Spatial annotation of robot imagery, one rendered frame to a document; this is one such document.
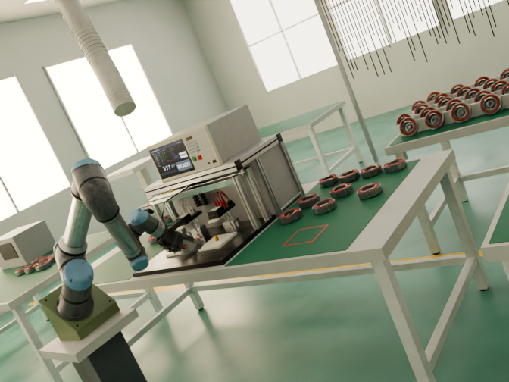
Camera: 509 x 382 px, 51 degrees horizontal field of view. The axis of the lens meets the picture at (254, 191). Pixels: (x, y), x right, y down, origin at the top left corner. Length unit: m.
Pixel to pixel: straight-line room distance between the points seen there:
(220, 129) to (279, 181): 0.41
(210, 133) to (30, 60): 5.72
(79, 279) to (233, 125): 1.09
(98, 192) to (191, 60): 8.27
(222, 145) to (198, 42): 7.90
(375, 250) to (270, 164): 1.01
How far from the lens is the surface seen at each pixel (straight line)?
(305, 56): 9.40
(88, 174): 2.07
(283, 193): 2.80
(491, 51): 8.48
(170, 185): 2.85
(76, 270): 2.28
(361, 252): 1.95
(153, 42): 9.68
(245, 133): 2.82
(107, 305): 2.47
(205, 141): 2.63
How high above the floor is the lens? 1.47
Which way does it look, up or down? 12 degrees down
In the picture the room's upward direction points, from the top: 23 degrees counter-clockwise
